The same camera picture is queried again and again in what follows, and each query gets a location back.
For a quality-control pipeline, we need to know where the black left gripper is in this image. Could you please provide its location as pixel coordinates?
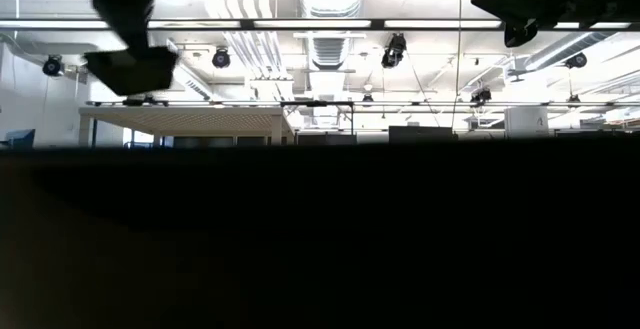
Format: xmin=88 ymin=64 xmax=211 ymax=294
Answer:
xmin=83 ymin=0 xmax=179 ymax=97

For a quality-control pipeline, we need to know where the white ceiling pipe bundle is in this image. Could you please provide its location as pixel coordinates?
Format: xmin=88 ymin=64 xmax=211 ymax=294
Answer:
xmin=204 ymin=0 xmax=296 ymax=103

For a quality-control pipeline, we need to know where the blue monitor screen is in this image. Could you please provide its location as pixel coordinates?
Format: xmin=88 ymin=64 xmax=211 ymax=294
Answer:
xmin=4 ymin=128 xmax=37 ymax=149

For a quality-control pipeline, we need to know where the white round column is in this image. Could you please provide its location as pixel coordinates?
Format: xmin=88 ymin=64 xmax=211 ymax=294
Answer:
xmin=503 ymin=106 xmax=550 ymax=140

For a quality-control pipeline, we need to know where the black overhead beam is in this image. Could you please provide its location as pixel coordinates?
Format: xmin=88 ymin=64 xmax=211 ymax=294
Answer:
xmin=0 ymin=17 xmax=640 ymax=33

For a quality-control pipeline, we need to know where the black monitor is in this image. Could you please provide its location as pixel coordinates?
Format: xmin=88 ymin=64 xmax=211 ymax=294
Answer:
xmin=388 ymin=125 xmax=459 ymax=145

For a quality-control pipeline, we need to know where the silver round ceiling duct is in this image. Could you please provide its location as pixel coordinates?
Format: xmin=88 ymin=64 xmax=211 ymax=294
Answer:
xmin=522 ymin=18 xmax=640 ymax=73

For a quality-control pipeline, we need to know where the white rectangular air duct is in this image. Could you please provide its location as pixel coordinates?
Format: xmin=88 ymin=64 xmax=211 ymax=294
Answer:
xmin=167 ymin=38 xmax=215 ymax=101

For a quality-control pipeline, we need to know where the thin horizontal metal rail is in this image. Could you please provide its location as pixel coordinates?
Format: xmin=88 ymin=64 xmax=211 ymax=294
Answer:
xmin=84 ymin=99 xmax=640 ymax=109

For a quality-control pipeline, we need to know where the silver ribbed ventilation duct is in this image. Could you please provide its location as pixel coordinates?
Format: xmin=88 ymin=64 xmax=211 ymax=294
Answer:
xmin=297 ymin=0 xmax=369 ymax=73

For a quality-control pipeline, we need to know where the black partition wall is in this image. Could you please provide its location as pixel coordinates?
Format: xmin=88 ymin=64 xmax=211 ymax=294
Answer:
xmin=172 ymin=133 xmax=359 ymax=147

